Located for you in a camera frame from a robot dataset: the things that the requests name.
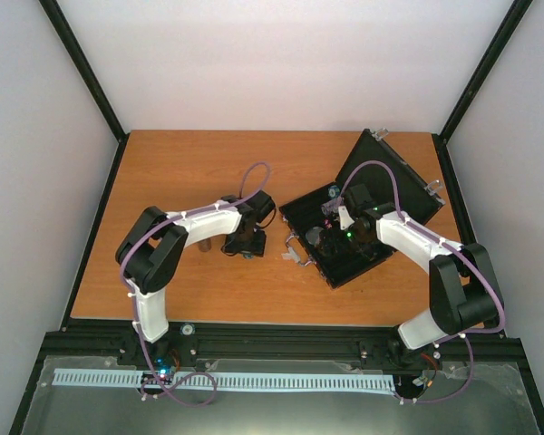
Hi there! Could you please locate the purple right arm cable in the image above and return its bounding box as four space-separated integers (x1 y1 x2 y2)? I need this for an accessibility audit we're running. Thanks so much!
340 160 509 404

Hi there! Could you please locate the white perforated cable strip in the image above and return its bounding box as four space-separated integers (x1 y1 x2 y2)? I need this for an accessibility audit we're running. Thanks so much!
52 368 395 395

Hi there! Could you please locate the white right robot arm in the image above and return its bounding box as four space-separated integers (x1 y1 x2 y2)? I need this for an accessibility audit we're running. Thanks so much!
314 185 505 351

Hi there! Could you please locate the blue chip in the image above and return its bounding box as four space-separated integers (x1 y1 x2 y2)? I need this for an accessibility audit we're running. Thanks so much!
328 186 340 198

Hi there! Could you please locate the black aluminium frame rail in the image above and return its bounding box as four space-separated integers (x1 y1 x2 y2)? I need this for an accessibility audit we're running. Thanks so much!
36 326 527 372

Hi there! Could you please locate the brown chip stack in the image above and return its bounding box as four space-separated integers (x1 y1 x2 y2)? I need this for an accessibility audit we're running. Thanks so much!
198 238 211 252

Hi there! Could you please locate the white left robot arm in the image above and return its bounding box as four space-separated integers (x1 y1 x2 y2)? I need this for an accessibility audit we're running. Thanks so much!
115 190 276 365

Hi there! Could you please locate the black poker set case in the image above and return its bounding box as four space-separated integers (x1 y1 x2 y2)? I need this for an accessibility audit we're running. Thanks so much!
279 129 445 288

